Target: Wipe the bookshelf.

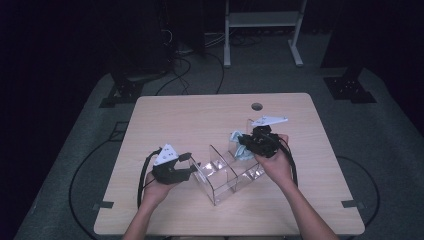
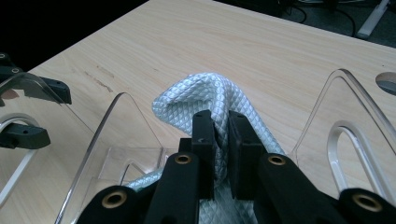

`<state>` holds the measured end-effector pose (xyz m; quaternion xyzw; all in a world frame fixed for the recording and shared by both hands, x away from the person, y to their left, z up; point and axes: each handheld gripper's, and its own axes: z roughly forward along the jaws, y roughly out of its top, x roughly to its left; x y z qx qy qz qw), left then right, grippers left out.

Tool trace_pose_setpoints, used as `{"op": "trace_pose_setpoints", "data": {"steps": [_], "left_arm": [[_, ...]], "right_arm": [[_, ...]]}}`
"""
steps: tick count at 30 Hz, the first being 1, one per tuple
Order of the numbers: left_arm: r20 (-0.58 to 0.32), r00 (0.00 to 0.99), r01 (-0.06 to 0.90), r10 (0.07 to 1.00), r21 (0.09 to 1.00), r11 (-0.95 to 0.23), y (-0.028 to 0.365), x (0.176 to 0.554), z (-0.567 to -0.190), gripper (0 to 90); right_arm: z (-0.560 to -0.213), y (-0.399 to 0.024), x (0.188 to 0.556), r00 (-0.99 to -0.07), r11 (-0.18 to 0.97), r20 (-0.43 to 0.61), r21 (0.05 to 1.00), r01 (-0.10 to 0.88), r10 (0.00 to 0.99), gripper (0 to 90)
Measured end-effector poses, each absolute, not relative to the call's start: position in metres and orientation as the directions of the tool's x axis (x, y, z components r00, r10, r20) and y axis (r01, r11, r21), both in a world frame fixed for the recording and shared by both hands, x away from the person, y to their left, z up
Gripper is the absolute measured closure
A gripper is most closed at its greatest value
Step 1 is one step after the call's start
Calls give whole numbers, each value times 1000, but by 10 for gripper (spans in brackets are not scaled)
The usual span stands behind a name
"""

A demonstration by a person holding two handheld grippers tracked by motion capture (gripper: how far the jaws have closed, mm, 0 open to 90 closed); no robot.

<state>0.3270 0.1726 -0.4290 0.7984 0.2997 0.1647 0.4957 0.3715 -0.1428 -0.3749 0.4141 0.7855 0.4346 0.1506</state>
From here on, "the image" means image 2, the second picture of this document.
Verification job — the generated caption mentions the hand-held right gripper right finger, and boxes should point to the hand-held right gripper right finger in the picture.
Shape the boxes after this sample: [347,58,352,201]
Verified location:
[228,110,268,200]

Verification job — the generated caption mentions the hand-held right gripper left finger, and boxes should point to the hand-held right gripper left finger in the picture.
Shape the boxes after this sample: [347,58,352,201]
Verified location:
[178,109,217,200]

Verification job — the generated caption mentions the light blue cleaning cloth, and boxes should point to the light blue cleaning cloth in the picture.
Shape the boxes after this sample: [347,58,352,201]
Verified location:
[124,72,286,224]

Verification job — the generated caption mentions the clear acrylic divider organizer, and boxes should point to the clear acrylic divider organizer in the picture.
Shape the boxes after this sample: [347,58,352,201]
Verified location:
[0,68,396,224]

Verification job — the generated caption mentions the tangled black floor cables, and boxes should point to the tangled black floor cables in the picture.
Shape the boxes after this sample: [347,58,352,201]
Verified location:
[278,0,357,37]

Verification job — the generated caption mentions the white metal stand frame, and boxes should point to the white metal stand frame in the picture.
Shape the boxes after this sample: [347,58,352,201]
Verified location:
[356,0,390,40]

